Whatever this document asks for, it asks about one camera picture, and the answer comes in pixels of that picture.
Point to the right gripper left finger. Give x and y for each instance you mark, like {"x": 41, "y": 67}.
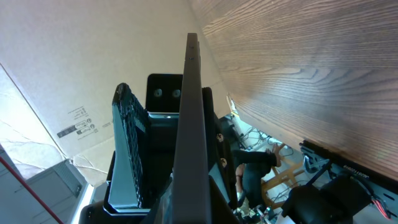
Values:
{"x": 130, "y": 120}

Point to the cardboard backdrop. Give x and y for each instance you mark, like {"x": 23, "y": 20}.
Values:
{"x": 62, "y": 61}

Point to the wooden chair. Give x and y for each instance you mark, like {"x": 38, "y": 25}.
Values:
{"x": 284, "y": 178}

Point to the seated person in background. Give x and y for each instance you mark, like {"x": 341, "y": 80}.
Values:
{"x": 250, "y": 168}

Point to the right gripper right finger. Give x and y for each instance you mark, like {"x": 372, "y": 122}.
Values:
{"x": 220, "y": 188}

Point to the Samsung Galaxy smartphone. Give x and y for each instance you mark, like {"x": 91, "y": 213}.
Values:
{"x": 182, "y": 95}

